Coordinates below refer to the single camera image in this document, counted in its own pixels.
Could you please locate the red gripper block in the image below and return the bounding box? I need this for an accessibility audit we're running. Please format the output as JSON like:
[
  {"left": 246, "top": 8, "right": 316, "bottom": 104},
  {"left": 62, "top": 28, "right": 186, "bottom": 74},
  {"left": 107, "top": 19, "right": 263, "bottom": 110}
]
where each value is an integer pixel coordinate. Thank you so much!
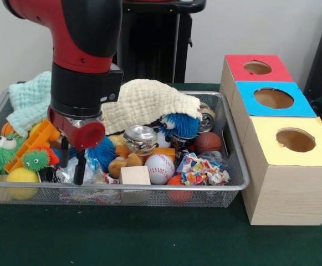
[{"left": 47, "top": 106, "right": 106, "bottom": 186}]

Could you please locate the clear blue plastic bag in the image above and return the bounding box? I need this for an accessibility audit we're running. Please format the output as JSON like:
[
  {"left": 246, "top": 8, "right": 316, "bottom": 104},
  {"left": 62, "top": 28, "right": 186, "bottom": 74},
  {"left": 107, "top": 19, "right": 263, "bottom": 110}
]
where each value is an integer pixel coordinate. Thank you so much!
[{"left": 55, "top": 157, "right": 109, "bottom": 184}]

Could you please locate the blue spiky eyed toy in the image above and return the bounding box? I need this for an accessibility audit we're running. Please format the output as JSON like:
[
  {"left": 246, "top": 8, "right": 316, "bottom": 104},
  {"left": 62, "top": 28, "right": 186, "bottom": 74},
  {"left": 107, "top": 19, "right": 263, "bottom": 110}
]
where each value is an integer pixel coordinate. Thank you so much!
[{"left": 69, "top": 137, "right": 117, "bottom": 171}]

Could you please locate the mint green cloth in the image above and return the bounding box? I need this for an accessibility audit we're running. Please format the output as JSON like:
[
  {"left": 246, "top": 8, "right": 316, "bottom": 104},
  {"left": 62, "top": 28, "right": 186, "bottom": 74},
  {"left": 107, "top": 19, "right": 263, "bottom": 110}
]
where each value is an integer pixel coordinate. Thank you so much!
[{"left": 6, "top": 71, "right": 53, "bottom": 139}]

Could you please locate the shallow mesh bin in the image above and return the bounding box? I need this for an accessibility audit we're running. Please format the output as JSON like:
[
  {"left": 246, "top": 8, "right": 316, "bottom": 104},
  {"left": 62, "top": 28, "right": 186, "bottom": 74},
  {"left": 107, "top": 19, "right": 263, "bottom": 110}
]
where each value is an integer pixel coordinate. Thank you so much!
[{"left": 0, "top": 86, "right": 251, "bottom": 208}]

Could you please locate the wooden box with three holes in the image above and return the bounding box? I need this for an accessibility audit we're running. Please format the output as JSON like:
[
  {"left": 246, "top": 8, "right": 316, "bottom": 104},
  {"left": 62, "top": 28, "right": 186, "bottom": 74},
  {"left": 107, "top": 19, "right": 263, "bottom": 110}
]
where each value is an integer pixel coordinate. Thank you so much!
[{"left": 219, "top": 54, "right": 322, "bottom": 227}]

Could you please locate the yellow ball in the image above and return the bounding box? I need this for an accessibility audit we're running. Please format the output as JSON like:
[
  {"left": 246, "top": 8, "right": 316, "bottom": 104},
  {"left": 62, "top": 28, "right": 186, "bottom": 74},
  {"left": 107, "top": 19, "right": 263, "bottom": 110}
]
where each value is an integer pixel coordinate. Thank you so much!
[{"left": 6, "top": 168, "right": 39, "bottom": 200}]

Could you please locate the plain wooden cube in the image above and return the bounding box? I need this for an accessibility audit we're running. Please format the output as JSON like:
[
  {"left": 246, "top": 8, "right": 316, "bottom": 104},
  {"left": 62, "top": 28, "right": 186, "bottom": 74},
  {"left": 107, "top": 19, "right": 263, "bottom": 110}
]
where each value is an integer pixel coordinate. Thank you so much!
[{"left": 120, "top": 165, "right": 152, "bottom": 186}]

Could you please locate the crushed silver can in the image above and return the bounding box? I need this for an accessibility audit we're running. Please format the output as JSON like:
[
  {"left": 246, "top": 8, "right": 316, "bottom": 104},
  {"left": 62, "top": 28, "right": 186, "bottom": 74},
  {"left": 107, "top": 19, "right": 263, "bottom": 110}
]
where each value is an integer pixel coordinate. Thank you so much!
[{"left": 123, "top": 125, "right": 158, "bottom": 156}]

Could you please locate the white baseball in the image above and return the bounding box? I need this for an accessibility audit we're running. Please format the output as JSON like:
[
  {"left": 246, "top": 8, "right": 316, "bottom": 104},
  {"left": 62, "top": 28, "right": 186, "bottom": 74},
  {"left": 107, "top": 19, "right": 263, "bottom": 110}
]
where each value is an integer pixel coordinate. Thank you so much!
[{"left": 145, "top": 154, "right": 176, "bottom": 186}]

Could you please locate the cream waffle cloth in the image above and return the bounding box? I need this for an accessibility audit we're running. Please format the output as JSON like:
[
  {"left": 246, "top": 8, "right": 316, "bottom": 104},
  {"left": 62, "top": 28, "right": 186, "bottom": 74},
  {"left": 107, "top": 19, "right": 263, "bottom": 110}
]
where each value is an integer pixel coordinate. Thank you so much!
[{"left": 101, "top": 79, "right": 203, "bottom": 136}]

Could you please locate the crumpled colourful paper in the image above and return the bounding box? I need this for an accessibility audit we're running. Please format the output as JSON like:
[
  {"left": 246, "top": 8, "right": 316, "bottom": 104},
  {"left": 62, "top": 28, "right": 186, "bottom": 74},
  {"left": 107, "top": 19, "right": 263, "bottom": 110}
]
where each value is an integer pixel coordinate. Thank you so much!
[{"left": 177, "top": 152, "right": 231, "bottom": 186}]

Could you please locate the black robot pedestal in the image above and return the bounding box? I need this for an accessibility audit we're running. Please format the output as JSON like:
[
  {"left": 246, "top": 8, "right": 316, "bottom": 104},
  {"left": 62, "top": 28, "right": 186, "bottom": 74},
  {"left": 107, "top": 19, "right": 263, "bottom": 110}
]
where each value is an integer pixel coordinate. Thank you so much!
[{"left": 116, "top": 0, "right": 207, "bottom": 83}]

